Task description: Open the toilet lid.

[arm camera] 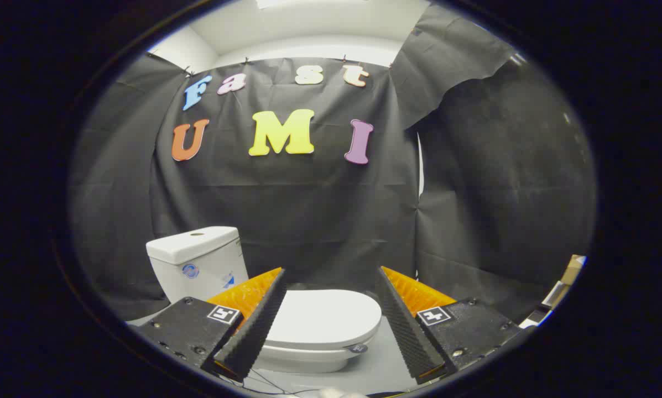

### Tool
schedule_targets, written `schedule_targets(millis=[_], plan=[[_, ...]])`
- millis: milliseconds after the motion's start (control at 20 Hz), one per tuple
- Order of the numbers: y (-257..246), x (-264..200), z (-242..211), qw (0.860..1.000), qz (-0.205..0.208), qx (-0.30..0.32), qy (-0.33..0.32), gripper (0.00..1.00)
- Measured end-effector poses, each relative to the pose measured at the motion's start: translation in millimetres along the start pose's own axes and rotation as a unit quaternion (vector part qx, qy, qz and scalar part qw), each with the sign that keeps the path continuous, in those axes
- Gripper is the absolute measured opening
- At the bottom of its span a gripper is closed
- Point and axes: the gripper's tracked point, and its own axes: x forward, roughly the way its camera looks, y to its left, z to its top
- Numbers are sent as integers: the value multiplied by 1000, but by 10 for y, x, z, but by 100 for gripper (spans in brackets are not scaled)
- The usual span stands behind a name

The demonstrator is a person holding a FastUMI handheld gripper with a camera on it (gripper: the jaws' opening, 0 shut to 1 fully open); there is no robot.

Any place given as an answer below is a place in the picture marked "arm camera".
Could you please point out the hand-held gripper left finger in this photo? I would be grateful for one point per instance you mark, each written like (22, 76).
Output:
(259, 326)

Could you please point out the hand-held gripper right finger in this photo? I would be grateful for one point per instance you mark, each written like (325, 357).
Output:
(408, 331)

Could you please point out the white toilet lid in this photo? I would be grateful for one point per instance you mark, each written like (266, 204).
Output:
(325, 315)

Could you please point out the white toilet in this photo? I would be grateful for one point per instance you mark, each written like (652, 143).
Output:
(198, 260)

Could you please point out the black backdrop cloth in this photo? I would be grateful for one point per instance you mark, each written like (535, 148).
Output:
(308, 210)

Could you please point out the cardboard box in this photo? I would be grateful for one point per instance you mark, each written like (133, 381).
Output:
(574, 270)

